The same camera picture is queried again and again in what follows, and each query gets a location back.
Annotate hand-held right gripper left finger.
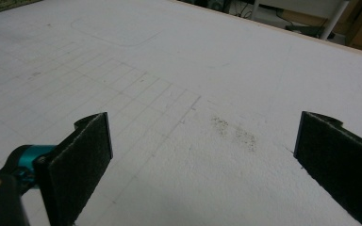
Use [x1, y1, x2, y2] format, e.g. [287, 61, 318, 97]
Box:
[32, 111, 114, 226]

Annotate white desk frame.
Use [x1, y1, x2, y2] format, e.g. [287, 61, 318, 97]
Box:
[250, 0, 351, 41]

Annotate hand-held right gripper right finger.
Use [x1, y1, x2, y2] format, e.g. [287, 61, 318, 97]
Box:
[293, 110, 362, 226]

